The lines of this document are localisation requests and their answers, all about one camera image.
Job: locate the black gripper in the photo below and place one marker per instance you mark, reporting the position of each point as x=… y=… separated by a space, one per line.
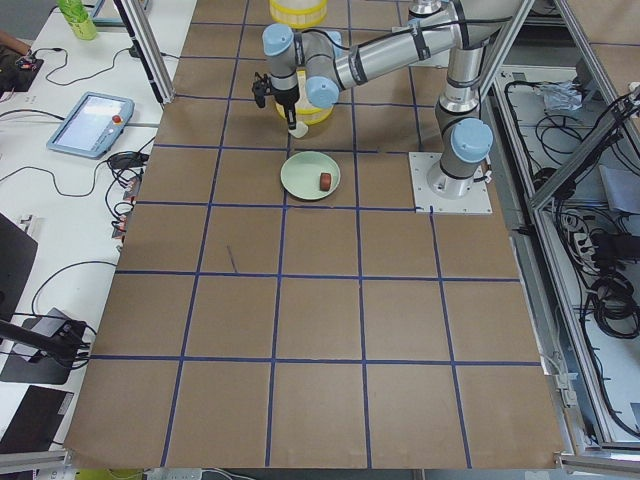
x=286 y=100

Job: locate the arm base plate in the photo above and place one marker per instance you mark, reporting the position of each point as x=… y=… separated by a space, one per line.
x=434 y=192

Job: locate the black camera stand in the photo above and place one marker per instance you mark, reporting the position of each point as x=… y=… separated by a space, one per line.
x=54 y=336

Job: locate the brown steamed bun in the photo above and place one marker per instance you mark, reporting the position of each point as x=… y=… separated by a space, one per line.
x=325 y=181

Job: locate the aluminium frame post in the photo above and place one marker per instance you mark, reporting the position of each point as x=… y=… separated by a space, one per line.
x=140 y=32

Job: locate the blue teach pendant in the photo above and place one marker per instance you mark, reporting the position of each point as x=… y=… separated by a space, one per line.
x=92 y=126

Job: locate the white steamed bun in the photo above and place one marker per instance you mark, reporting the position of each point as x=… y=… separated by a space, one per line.
x=299 y=131

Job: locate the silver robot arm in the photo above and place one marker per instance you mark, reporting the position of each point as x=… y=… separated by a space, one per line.
x=313 y=63

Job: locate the mint green plate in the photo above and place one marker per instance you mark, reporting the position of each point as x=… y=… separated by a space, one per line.
x=300 y=175

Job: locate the yellow steamer basket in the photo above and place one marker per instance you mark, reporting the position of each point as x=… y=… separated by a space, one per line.
x=305 y=111
x=298 y=14

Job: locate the green drink bottle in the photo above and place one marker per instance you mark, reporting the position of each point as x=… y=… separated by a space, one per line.
x=78 y=19

